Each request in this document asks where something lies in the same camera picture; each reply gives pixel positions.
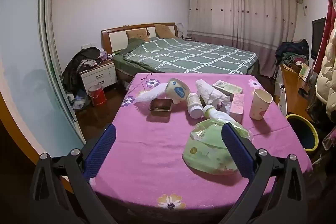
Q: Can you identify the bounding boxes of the white instant noodle bowl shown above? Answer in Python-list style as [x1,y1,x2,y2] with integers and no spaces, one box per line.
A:
[165,78,192,105]

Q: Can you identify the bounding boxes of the pink carton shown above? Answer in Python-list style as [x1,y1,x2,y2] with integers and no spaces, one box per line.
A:
[229,93,245,122]

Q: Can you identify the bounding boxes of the brown pillow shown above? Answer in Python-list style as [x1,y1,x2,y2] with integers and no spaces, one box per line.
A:
[154,24,177,39]
[126,28,151,42]

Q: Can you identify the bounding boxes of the red dotted quilted coat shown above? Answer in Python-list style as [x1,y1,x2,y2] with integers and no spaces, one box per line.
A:
[314,0,336,75]

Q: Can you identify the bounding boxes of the green and white carton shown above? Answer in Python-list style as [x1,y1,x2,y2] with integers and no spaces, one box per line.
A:
[212,80,243,95]

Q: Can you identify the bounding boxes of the crumpled white tissue roll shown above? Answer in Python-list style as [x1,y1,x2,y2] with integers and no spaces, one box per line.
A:
[195,79,231,114]

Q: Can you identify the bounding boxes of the brown plastic tray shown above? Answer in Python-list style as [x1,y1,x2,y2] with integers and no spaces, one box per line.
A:
[148,98,173,116]

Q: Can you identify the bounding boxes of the wooden dresser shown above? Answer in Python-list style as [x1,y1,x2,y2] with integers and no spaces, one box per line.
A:
[274,64,319,122]

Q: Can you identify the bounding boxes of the dark clothes pile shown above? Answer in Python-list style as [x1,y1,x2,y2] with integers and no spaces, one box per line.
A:
[62,47,103,92]

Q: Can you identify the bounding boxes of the pink purple cloth pile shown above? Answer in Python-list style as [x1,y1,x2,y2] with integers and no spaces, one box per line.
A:
[97,52,116,62]

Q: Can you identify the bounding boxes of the black television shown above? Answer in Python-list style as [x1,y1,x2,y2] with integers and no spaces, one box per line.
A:
[311,17,327,60]

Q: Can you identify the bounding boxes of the sliding door wardrobe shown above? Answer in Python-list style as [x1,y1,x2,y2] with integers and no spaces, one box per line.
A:
[0,0,87,161]

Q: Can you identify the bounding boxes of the white bottle with green label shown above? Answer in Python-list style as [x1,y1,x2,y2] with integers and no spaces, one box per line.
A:
[203,105,243,126]

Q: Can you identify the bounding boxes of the green checked quilt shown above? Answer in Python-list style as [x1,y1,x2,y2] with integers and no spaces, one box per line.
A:
[123,37,258,75]

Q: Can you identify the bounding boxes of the pale green paper packet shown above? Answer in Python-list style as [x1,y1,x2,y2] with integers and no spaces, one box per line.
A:
[298,64,311,81]

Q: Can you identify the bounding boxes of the dark bin with yellow rim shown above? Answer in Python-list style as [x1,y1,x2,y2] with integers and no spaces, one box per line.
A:
[285,114,319,152]

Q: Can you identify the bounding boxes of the cream puffer jacket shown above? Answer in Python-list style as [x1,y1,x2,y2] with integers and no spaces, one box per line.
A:
[315,28,336,110]

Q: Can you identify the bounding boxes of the white paper cup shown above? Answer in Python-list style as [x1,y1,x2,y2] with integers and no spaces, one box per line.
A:
[249,89,273,119]

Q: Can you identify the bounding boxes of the white nightstand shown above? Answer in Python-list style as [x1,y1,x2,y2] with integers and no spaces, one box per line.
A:
[79,61,118,94]

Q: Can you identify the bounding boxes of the plastic bags heap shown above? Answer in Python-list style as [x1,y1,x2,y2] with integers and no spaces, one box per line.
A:
[67,90,91,110]

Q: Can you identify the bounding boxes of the red bucket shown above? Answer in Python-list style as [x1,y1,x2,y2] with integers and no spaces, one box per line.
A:
[88,84,107,106]

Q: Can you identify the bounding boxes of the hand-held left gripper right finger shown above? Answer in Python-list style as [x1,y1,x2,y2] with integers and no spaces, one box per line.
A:
[221,122,307,224]

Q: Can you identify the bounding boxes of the mixed clothes pile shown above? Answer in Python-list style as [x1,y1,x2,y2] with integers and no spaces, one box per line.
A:
[275,39,310,67]

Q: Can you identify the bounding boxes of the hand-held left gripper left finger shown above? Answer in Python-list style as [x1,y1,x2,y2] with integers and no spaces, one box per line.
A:
[30,123,117,224]

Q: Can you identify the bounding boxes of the wooden bed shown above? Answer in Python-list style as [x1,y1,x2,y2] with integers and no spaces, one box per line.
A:
[101,22,261,83]

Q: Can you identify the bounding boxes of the pink and white curtain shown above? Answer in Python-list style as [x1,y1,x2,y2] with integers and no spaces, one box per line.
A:
[187,0,298,76]

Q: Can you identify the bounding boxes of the white pill bottle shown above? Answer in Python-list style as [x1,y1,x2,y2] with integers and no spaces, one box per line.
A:
[186,93,204,119]

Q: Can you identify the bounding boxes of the pink floral tablecloth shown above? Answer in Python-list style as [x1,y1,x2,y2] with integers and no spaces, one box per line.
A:
[91,72,314,214]

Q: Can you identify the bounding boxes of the green plastic wipes packet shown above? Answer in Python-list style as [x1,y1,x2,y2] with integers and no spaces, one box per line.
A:
[183,118,254,176]

